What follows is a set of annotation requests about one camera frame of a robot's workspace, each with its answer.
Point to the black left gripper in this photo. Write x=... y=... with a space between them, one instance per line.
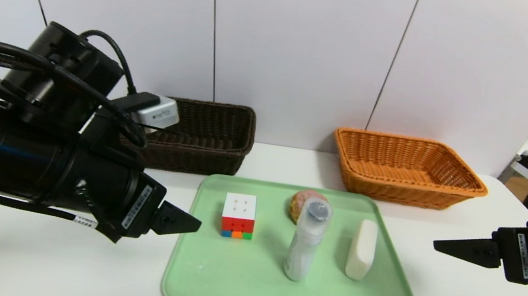
x=138 y=209

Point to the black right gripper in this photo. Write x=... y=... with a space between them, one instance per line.
x=518 y=254

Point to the colourful puzzle cube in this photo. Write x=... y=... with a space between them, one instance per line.
x=236 y=224

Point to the white soap bar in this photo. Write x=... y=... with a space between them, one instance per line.
x=362 y=249

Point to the pink topped round bun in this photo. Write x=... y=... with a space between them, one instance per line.
x=298 y=202

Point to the white plastic bottle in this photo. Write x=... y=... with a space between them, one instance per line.
x=304 y=246

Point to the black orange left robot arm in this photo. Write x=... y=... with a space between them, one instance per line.
x=10 y=153

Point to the dark brown wicker basket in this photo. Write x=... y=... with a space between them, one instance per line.
x=212 y=151

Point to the orange wicker basket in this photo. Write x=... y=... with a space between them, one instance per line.
x=403 y=188

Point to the light green plastic tray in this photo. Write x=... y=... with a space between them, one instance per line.
x=235 y=278

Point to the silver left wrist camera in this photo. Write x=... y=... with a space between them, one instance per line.
x=160 y=114

